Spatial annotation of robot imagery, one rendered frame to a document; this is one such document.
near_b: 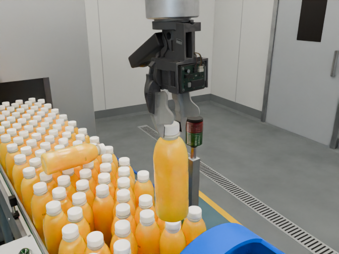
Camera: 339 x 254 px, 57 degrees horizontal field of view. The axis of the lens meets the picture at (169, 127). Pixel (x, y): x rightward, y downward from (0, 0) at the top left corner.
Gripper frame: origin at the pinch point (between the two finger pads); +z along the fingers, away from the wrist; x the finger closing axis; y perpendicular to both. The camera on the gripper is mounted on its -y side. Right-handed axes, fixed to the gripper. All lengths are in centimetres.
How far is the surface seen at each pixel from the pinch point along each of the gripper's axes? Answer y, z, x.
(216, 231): 13.5, 16.9, -0.1
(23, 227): -59, 49, -23
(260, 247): 15.3, 26.0, 11.4
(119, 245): -7.1, 28.4, -10.2
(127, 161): -44, 29, 13
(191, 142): -31, 23, 33
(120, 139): -303, 140, 143
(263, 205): -91, 144, 169
